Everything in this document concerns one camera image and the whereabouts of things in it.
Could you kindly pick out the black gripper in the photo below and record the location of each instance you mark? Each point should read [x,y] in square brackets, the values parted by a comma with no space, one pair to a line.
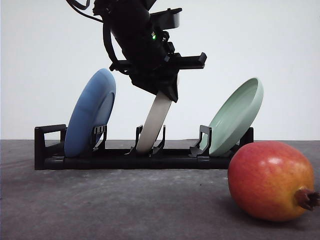
[155,68]

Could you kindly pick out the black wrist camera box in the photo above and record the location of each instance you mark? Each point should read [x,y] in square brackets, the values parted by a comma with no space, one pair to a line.
[165,19]

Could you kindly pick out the green plate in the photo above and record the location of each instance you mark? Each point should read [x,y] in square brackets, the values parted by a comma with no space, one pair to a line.
[235,117]

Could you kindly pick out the blue plate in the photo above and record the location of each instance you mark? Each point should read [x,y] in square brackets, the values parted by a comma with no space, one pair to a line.
[93,108]

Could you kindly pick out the black cable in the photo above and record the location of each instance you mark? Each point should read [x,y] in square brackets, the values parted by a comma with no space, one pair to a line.
[107,36]

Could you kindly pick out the white plate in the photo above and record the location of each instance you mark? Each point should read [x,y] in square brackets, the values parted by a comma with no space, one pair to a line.
[153,123]

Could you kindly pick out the black plate rack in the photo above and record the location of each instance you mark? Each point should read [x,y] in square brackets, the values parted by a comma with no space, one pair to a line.
[163,157]

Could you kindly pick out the red pomegranate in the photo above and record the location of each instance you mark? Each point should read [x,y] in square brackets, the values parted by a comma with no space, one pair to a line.
[271,181]

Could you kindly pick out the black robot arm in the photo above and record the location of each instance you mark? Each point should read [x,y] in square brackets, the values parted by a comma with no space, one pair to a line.
[129,21]

